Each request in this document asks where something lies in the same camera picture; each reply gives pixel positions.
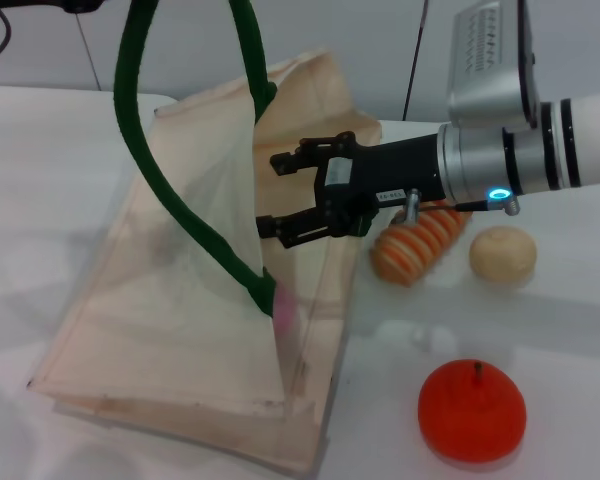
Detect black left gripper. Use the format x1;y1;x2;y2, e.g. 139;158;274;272
0;0;106;14

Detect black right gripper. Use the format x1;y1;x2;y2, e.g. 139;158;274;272
255;130;447;250

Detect pink peach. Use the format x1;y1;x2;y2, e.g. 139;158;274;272
273;284;301;346

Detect beige handbag with green handles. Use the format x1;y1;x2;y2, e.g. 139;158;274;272
27;0;384;476

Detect silver metal plug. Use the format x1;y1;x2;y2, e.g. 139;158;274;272
403;187;424;224

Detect orange striped bread loaf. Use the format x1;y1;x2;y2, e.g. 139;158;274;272
369;202;474;289

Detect thin black pole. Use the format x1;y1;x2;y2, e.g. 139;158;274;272
402;0;431;121

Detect round beige bun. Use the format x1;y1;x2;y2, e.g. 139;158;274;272
468;225;538;285

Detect red apple with stem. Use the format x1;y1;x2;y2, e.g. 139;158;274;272
417;358;528;459

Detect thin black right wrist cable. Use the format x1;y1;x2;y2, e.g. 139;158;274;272
440;198;496;212

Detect silver vented wrist camera box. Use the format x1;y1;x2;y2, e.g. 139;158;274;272
445;0;541;134

